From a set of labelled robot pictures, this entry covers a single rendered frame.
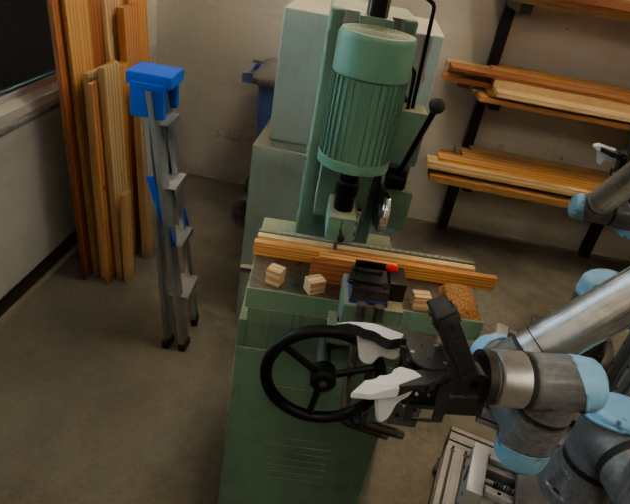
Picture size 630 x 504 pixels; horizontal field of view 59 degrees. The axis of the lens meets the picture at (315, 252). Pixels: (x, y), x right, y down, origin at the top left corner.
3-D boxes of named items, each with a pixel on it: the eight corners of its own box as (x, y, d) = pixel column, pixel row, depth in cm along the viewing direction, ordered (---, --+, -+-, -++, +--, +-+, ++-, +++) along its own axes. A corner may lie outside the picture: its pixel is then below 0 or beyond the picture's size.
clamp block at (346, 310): (335, 334, 131) (342, 304, 126) (335, 301, 142) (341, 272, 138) (396, 343, 131) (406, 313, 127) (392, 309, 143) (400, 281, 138)
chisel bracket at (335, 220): (323, 245, 143) (329, 216, 138) (324, 220, 155) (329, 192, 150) (351, 249, 143) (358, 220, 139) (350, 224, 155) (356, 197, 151)
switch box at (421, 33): (397, 92, 154) (411, 32, 146) (394, 83, 163) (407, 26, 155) (419, 96, 154) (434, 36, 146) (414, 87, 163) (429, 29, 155)
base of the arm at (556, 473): (613, 477, 114) (635, 444, 109) (619, 540, 101) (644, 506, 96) (538, 447, 117) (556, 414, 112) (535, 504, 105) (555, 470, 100)
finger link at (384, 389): (361, 442, 63) (413, 414, 69) (371, 400, 60) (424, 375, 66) (343, 426, 65) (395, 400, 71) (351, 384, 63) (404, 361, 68)
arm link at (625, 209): (597, 223, 164) (613, 190, 158) (635, 231, 164) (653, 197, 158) (606, 236, 157) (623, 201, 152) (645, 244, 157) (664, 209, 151)
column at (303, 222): (289, 255, 171) (329, 4, 135) (294, 222, 191) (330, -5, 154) (361, 266, 173) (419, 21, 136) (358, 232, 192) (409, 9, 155)
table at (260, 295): (237, 330, 131) (239, 310, 128) (254, 262, 157) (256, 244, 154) (487, 367, 134) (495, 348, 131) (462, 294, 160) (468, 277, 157)
